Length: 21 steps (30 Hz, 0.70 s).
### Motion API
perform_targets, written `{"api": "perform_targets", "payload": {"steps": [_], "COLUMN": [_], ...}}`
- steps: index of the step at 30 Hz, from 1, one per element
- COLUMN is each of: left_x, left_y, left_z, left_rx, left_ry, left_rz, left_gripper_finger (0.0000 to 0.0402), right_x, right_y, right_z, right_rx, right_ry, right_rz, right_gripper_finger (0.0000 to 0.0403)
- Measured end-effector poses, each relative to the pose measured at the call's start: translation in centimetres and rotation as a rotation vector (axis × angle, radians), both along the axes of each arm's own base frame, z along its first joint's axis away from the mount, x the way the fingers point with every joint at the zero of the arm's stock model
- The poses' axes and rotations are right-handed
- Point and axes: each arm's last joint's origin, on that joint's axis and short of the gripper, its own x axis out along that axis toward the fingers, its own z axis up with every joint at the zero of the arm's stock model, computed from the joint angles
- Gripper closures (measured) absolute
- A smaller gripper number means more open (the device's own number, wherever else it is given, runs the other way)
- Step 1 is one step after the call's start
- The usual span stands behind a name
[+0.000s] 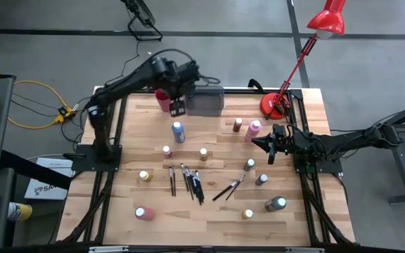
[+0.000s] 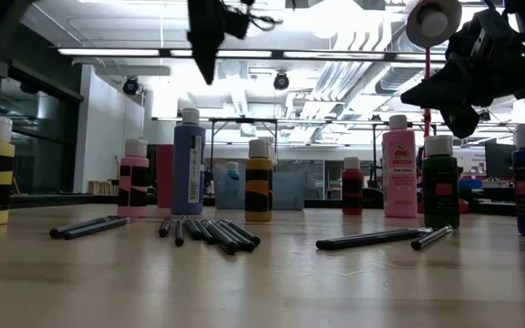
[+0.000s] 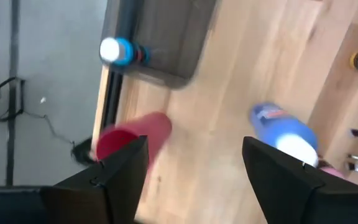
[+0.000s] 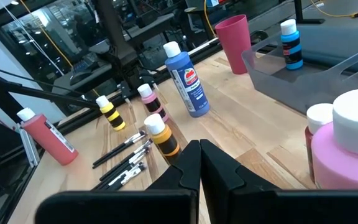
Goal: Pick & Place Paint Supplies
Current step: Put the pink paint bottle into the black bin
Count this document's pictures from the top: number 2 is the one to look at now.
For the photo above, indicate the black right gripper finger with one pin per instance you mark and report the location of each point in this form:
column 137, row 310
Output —
column 435, row 91
column 460, row 120

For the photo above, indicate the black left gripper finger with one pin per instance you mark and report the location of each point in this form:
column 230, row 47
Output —
column 207, row 36

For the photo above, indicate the large pink paint bottle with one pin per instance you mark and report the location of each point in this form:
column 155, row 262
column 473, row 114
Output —
column 399, row 191

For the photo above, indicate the small dark green paint bottle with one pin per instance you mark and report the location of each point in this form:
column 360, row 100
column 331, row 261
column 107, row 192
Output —
column 440, row 214

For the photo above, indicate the small red black-striped paint bottle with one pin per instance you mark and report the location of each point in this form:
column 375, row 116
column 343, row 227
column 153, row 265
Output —
column 352, row 175

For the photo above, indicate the large blue paint bottle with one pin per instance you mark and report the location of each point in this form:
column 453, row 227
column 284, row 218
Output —
column 181, row 173

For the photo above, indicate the small orange black-striped paint bottle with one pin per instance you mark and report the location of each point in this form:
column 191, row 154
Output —
column 259, row 166

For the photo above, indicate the small pink black-striped paint bottle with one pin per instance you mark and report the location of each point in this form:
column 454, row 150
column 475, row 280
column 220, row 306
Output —
column 132, row 161

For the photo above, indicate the small teal paint bottle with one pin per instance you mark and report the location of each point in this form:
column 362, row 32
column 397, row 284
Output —
column 232, row 167

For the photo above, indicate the red desk lamp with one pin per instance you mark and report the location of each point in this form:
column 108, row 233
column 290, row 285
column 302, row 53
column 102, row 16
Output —
column 427, row 73

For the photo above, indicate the black computer monitor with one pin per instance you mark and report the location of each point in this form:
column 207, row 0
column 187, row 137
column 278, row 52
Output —
column 152, row 157
column 499, row 159

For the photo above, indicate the black metal table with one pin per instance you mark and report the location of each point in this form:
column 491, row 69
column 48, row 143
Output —
column 244, row 120
column 374, row 150

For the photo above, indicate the black round ceiling fixture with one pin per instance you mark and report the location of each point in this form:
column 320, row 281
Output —
column 281, row 81
column 130, row 85

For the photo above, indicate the black office chair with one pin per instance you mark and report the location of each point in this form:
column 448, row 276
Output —
column 373, row 197

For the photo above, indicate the white bell-shaped fixture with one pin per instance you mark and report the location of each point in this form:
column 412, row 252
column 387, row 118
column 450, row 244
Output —
column 272, row 152

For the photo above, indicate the red plastic cup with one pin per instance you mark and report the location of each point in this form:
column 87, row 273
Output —
column 164, row 177

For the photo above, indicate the grey plastic caddy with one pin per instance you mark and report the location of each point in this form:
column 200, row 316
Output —
column 290, row 191

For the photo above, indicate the wooden slat stack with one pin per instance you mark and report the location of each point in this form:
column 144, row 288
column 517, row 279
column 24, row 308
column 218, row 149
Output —
column 103, row 189

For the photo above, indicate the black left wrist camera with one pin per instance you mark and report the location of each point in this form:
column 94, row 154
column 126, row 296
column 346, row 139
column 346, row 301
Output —
column 236, row 23

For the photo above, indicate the black ceiling light rail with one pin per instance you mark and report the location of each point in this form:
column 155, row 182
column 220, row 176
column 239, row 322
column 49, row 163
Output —
column 277, row 54

